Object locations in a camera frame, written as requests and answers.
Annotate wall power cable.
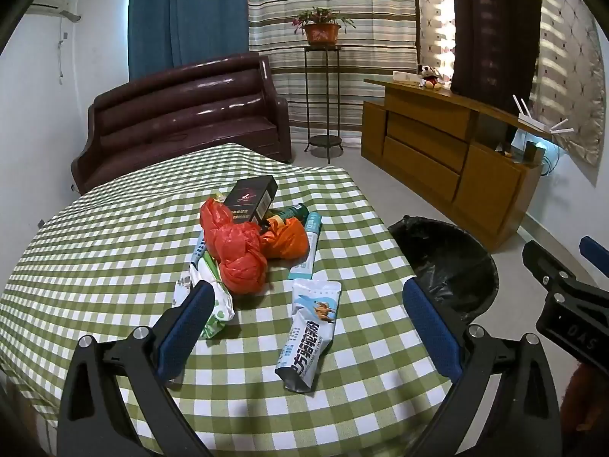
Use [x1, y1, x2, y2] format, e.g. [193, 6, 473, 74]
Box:
[57, 31, 70, 86]

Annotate blue curtain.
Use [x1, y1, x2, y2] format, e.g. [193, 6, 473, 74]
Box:
[128, 0, 250, 84]

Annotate sheer dotted curtain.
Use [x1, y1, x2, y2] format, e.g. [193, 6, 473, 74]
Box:
[415, 0, 458, 81]

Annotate thin cables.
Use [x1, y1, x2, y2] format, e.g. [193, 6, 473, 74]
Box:
[542, 145, 564, 177]

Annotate potted plant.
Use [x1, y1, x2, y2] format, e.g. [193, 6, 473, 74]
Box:
[290, 7, 357, 47]

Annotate light blue stick packet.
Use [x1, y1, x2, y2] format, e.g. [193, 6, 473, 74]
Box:
[289, 212, 323, 281]

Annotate small brown box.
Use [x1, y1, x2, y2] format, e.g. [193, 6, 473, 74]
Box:
[523, 140, 547, 165]

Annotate orange plastic bag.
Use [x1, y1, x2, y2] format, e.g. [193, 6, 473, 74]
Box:
[259, 216, 311, 260]

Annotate green white checkered tablecloth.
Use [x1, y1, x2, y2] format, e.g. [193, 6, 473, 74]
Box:
[0, 142, 469, 457]

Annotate dark purple curtain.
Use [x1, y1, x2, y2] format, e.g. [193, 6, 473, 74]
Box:
[448, 0, 543, 101]

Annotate white blue pouch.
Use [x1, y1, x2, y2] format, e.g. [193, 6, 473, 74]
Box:
[275, 278, 343, 393]

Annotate black trash bin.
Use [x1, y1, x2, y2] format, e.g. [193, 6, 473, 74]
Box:
[387, 216, 499, 327]

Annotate wooden cabinet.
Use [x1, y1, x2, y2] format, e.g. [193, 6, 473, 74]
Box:
[360, 77, 569, 251]

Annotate red plastic bag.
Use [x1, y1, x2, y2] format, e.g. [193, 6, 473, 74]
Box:
[200, 198, 268, 294]

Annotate green white wipes packet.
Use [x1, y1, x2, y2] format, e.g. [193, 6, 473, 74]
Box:
[174, 252, 236, 340]

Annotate black metal plant stand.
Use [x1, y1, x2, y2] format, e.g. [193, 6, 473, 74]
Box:
[303, 45, 344, 163]

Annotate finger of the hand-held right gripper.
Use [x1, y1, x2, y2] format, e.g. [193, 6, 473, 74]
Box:
[579, 235, 609, 279]
[522, 240, 579, 296]

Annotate dark red leather sofa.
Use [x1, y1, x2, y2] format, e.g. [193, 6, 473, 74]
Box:
[70, 52, 292, 196]

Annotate long white blue packet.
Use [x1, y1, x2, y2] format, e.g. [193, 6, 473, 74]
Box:
[190, 229, 210, 265]

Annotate white router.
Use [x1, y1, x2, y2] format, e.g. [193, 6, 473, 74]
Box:
[511, 95, 572, 135]

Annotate white air conditioner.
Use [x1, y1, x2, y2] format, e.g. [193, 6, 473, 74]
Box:
[29, 0, 81, 22]

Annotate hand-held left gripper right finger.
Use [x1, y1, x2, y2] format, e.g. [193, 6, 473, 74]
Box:
[402, 276, 562, 457]

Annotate beige diamond pattern curtain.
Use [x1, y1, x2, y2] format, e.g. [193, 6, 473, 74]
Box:
[528, 0, 605, 186]

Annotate plush mouse toy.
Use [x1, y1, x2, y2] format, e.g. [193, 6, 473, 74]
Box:
[418, 64, 450, 91]

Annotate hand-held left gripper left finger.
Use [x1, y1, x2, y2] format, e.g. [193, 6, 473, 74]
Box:
[56, 280, 216, 457]

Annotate black carton box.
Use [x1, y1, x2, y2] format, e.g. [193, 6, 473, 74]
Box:
[223, 175, 279, 225]

